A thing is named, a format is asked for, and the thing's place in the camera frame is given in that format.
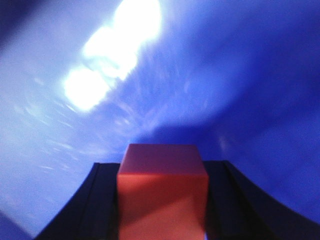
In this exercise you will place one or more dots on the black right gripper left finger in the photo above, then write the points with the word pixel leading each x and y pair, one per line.
pixel 92 212

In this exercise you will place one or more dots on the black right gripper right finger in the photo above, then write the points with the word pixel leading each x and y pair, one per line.
pixel 237 209

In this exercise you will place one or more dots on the red cube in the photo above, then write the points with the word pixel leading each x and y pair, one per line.
pixel 162 192

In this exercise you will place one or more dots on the large blue crate left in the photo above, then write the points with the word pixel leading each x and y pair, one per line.
pixel 240 79

